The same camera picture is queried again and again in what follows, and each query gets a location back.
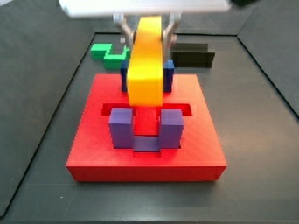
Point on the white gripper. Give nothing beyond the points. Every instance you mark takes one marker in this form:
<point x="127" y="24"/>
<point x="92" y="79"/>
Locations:
<point x="100" y="8"/>

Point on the red slotted board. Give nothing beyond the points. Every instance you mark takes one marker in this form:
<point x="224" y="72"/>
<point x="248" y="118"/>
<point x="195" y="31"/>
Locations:
<point x="95" y="161"/>

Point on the yellow bar block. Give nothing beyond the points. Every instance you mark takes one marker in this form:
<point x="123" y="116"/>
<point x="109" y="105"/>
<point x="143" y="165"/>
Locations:
<point x="146" y="67"/>

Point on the green zigzag block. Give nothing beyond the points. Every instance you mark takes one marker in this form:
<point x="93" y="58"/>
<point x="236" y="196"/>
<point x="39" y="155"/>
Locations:
<point x="103" y="51"/>

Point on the purple U-shaped block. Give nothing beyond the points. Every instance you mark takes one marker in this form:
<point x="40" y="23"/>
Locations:
<point x="146" y="130"/>

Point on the blue block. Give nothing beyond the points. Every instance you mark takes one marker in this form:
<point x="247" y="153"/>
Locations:
<point x="167" y="76"/>

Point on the black stepped holder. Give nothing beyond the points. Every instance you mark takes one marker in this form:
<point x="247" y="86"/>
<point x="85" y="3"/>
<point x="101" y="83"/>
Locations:
<point x="192" y="55"/>

